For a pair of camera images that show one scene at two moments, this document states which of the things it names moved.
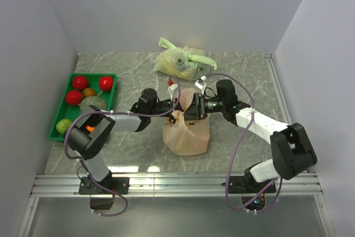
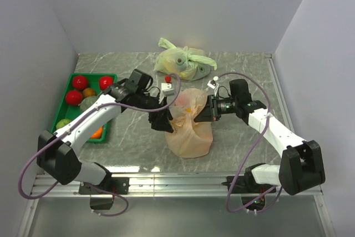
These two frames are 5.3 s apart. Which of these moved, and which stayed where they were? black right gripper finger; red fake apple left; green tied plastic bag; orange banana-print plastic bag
Moved: black right gripper finger
Stayed: red fake apple left; orange banana-print plastic bag; green tied plastic bag
